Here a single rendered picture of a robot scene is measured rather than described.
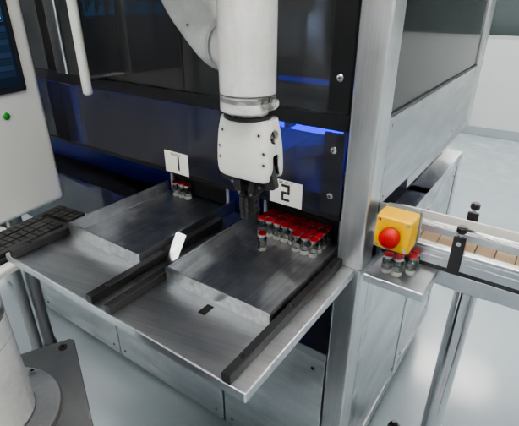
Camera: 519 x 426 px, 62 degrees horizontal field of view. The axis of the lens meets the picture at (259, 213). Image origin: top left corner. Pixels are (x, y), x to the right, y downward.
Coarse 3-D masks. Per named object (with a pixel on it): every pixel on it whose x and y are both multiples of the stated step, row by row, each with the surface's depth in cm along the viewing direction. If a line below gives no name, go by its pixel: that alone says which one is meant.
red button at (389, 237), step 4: (388, 228) 83; (392, 228) 83; (380, 232) 83; (384, 232) 82; (388, 232) 82; (392, 232) 82; (396, 232) 82; (380, 236) 83; (384, 236) 82; (388, 236) 82; (392, 236) 82; (396, 236) 82; (380, 240) 83; (384, 240) 83; (388, 240) 82; (392, 240) 82; (396, 240) 82; (400, 240) 83; (380, 244) 84; (384, 244) 83; (388, 244) 82; (392, 244) 82; (396, 244) 82
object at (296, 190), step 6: (282, 180) 96; (294, 186) 94; (300, 186) 93; (270, 192) 99; (276, 192) 98; (294, 192) 95; (300, 192) 94; (270, 198) 100; (276, 198) 98; (288, 198) 97; (294, 198) 96; (300, 198) 95; (282, 204) 98; (288, 204) 97; (294, 204) 96; (300, 204) 95
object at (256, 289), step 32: (256, 224) 112; (192, 256) 95; (224, 256) 98; (256, 256) 98; (288, 256) 98; (320, 256) 98; (192, 288) 86; (224, 288) 88; (256, 288) 88; (288, 288) 88; (256, 320) 78
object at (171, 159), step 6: (168, 150) 114; (168, 156) 115; (174, 156) 113; (180, 156) 112; (186, 156) 111; (168, 162) 116; (174, 162) 114; (180, 162) 113; (186, 162) 112; (168, 168) 116; (174, 168) 115; (180, 168) 114; (186, 168) 112; (180, 174) 115; (186, 174) 113
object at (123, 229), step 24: (144, 192) 124; (168, 192) 131; (96, 216) 112; (120, 216) 116; (144, 216) 116; (168, 216) 116; (192, 216) 116; (216, 216) 113; (96, 240) 101; (120, 240) 105; (144, 240) 105; (168, 240) 100
